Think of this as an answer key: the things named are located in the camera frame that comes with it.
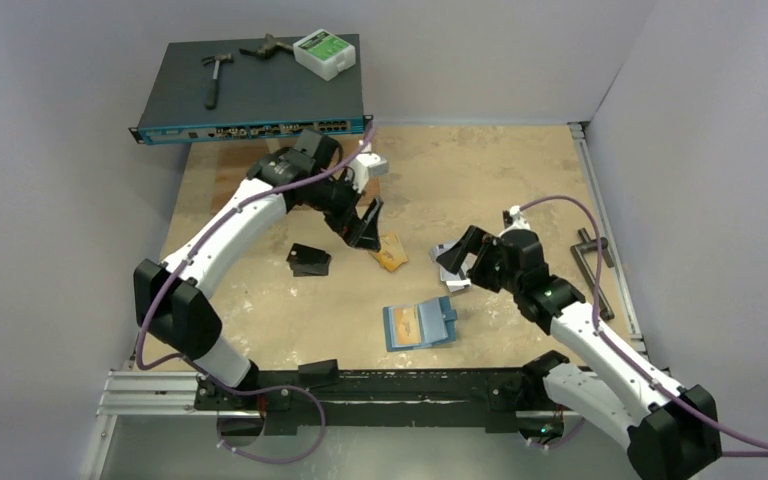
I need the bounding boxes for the dark metal clamp tool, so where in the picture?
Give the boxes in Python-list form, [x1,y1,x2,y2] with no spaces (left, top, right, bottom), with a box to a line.
[238,34,294,60]

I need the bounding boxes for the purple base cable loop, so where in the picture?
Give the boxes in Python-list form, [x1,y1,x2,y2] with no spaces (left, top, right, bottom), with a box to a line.
[215,387,328,465]

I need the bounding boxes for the white green plastic box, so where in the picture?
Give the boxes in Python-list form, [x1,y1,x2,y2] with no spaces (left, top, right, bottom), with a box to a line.
[292,29,358,81]

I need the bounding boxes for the black handled hammer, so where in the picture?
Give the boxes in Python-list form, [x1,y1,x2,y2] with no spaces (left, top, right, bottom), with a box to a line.
[201,53,234,110]

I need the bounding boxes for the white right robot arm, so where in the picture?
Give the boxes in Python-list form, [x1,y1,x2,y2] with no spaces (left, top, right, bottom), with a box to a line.
[436,226,723,479]

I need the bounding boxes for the blue leather card holder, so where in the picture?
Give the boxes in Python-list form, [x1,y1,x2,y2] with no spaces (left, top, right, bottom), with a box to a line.
[382,296,458,352]

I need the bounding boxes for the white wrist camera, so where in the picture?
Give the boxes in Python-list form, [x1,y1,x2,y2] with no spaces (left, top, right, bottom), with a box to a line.
[347,152,389,192]
[501,205,532,235]

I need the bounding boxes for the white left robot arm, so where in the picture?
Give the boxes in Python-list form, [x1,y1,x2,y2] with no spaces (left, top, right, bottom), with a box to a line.
[133,127,387,409]

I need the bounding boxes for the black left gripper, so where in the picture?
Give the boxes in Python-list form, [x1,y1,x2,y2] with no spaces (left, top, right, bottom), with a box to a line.
[305,170,381,251]

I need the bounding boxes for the blue network switch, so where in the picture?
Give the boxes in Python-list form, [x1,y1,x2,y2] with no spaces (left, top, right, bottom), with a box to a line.
[130,38,373,145]

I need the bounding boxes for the brown wooden board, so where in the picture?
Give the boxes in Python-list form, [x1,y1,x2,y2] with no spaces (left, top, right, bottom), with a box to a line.
[210,135,381,214]

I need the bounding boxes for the grey metal pipe handle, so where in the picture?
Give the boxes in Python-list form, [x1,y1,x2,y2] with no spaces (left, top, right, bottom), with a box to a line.
[570,228,616,321]

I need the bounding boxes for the black block on base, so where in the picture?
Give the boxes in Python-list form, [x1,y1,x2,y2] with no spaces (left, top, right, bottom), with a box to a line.
[297,359,340,389]

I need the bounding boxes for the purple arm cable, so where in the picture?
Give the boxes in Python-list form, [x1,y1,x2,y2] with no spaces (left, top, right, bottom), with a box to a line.
[516,195,768,460]
[134,119,377,399]

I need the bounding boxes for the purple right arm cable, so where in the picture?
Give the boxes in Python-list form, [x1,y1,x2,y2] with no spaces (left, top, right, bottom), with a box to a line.
[516,195,768,460]

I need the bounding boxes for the black credit card stack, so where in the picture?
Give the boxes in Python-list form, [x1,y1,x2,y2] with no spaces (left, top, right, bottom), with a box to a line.
[286,243,332,277]

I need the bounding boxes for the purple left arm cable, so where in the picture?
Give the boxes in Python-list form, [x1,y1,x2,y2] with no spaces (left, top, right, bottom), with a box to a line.
[134,119,377,399]

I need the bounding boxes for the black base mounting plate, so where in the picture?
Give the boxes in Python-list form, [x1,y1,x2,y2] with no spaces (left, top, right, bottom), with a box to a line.
[194,355,576,442]

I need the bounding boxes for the single orange credit card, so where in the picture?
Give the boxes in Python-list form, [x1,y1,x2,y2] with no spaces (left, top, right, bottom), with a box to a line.
[392,306,423,346]

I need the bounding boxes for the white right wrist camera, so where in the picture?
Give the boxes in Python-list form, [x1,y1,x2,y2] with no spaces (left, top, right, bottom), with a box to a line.
[501,205,532,235]

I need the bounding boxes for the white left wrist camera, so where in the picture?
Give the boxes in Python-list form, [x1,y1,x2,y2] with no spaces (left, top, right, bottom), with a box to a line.
[347,152,389,192]

